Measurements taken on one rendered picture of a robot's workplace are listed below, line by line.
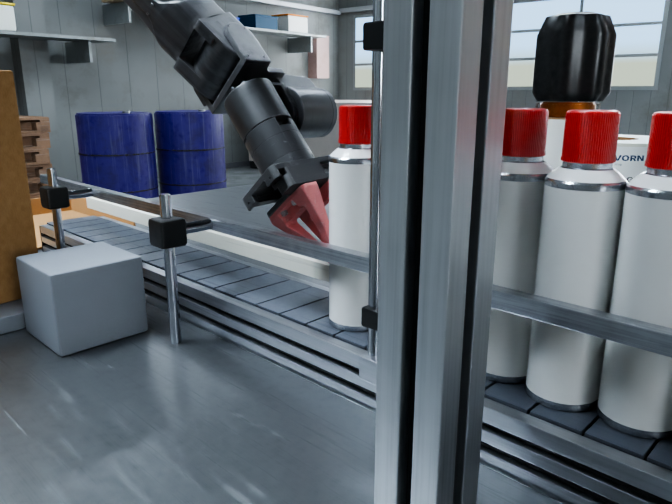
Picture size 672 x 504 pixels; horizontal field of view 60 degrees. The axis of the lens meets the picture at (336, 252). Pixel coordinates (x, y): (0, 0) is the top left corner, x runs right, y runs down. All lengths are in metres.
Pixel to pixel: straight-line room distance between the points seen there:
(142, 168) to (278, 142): 4.45
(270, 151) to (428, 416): 0.35
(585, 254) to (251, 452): 0.28
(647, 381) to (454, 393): 0.15
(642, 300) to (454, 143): 0.18
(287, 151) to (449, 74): 0.33
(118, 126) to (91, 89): 2.72
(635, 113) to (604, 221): 8.22
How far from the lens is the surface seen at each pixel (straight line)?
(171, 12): 0.68
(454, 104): 0.28
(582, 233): 0.41
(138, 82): 7.97
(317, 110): 0.67
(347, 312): 0.55
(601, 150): 0.41
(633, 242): 0.40
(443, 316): 0.30
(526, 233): 0.44
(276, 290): 0.67
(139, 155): 5.01
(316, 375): 0.56
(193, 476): 0.46
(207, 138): 5.22
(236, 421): 0.52
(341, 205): 0.52
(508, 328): 0.46
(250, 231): 0.61
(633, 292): 0.41
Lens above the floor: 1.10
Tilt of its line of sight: 15 degrees down
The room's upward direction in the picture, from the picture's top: straight up
